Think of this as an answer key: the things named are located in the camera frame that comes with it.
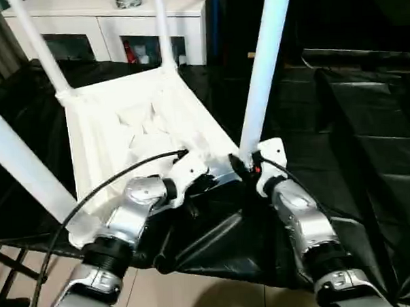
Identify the toy figures behind cabinet glass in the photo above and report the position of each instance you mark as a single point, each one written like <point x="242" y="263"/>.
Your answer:
<point x="153" y="50"/>

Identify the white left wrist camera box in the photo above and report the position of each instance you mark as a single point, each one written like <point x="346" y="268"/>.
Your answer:
<point x="185" y="169"/>

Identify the white plastic table leg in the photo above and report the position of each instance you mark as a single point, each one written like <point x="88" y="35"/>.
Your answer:
<point x="164" y="29"/>
<point x="21" y="161"/>
<point x="262" y="69"/>
<point x="40" y="45"/>

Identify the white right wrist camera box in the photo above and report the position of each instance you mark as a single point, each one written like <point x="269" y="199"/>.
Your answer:
<point x="270" y="154"/>

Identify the black tv cabinet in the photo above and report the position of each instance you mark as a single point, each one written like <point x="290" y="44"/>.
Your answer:
<point x="342" y="15"/>

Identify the black metal stand frame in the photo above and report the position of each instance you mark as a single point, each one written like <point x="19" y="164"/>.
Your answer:
<point x="16" y="277"/>

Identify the white cabinet with glass doors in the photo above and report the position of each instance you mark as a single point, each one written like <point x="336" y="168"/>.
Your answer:
<point x="104" y="22"/>

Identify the white plastic table top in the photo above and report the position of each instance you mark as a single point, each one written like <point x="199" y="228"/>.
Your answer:
<point x="135" y="122"/>

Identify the black work mat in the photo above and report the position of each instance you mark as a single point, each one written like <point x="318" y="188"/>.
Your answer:
<point x="354" y="133"/>

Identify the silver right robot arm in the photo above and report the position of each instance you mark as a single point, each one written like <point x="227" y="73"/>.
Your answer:
<point x="310" y="224"/>

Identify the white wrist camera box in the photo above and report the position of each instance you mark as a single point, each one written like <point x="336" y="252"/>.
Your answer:
<point x="185" y="169"/>
<point x="270" y="154"/>

